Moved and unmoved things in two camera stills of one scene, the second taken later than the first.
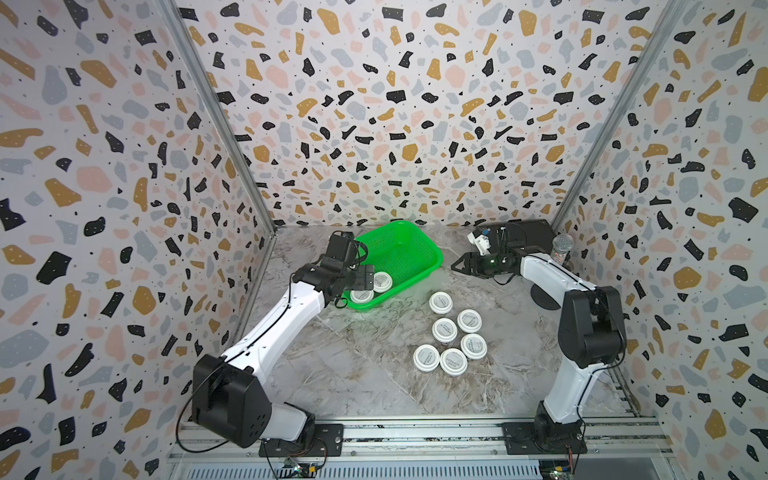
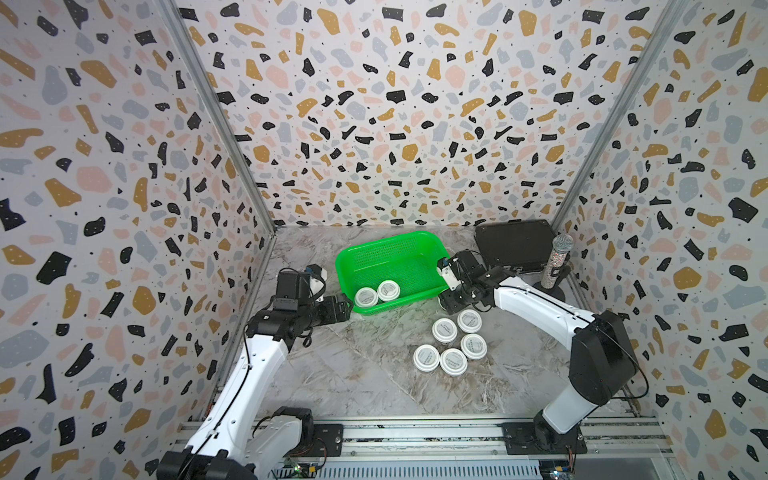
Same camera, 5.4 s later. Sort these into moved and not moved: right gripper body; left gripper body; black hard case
Moved: right gripper body; left gripper body
Not moved: black hard case
